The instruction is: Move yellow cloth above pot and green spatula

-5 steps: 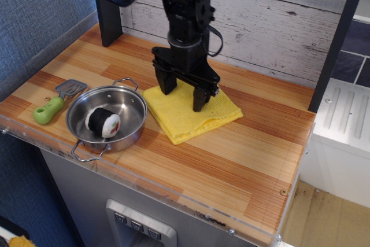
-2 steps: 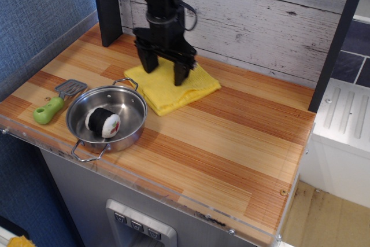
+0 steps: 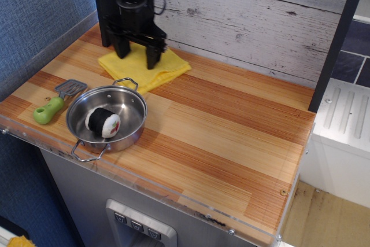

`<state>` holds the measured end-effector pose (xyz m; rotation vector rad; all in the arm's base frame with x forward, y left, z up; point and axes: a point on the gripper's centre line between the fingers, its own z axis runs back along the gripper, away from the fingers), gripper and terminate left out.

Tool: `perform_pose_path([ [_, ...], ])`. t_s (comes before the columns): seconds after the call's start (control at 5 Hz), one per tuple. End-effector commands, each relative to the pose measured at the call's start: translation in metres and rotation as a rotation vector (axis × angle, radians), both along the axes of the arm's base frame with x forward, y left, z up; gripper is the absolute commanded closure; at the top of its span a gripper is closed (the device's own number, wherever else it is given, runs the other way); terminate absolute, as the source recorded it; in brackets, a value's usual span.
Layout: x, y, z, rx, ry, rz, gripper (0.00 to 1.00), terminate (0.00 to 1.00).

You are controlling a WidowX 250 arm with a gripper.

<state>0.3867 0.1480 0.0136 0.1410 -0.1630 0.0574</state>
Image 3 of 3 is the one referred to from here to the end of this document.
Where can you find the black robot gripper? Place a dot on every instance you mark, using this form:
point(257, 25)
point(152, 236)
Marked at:
point(135, 22)

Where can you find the yellow cloth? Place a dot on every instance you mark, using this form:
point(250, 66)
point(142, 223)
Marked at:
point(134, 66)

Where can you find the green handled grey spatula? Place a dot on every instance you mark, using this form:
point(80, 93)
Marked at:
point(69, 88)

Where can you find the white ribbed appliance top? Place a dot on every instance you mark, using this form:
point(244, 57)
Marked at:
point(343, 115)

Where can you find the right dark vertical post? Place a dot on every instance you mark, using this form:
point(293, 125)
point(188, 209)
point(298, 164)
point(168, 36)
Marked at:
point(333, 53)

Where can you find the yellow object bottom left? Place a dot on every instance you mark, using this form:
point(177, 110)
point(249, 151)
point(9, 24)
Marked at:
point(20, 242)

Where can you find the silver dispenser control panel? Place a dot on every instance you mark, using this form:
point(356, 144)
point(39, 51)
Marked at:
point(133, 228)

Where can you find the stainless steel pot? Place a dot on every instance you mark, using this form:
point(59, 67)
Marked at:
point(121, 98)

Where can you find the plush sushi roll toy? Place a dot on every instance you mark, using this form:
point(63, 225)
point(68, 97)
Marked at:
point(103, 122)

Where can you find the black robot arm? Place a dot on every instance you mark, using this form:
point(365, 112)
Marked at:
point(134, 22)

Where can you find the clear acrylic table edge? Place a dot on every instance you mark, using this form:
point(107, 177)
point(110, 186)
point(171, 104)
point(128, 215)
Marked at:
point(232, 177)

